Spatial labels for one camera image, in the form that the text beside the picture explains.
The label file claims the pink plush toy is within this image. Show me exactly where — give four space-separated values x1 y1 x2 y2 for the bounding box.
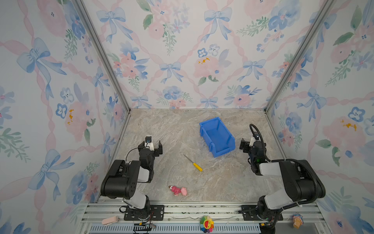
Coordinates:
169 185 188 197

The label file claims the pink eraser block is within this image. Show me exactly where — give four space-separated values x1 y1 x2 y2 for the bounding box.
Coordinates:
101 216 119 226

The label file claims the small figurine toy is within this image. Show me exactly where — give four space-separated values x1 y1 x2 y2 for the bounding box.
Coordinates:
293 214 304 229

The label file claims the yellow handled screwdriver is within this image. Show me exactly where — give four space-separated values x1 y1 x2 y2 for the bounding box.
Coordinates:
184 154 203 172

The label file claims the blue plastic bin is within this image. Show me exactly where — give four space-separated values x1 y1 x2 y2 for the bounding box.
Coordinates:
199 117 235 158

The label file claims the right corner metal post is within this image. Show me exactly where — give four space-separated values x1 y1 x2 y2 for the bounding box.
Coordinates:
264 0 336 114

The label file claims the black corrugated cable hose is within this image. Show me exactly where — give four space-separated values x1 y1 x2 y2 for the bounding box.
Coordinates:
249 123 326 202

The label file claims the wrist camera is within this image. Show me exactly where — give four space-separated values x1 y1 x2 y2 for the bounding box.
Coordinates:
249 132 261 147
145 136 154 151

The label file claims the aluminium frame rail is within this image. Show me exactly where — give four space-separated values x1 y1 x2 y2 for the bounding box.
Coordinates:
78 199 328 234

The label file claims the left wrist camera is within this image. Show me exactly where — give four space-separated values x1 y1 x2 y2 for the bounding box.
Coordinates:
145 136 154 151

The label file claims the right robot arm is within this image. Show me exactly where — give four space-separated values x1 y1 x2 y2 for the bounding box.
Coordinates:
239 138 326 221

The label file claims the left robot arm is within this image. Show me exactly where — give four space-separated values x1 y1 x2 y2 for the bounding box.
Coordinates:
100 136 163 219

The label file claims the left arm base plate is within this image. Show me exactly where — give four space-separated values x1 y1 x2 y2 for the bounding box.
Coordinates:
120 205 165 222

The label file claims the left corner metal post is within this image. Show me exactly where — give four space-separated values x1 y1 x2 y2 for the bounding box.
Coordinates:
72 0 131 114

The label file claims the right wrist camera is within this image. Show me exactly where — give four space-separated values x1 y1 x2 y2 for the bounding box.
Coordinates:
249 132 261 147

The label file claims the corner metal post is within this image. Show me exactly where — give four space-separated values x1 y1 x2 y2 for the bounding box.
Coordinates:
264 0 336 114
72 0 131 114

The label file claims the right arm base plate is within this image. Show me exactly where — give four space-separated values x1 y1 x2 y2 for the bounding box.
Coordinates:
238 205 277 222

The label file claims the colourful flower toy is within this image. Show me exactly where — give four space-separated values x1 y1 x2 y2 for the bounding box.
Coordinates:
200 215 214 234

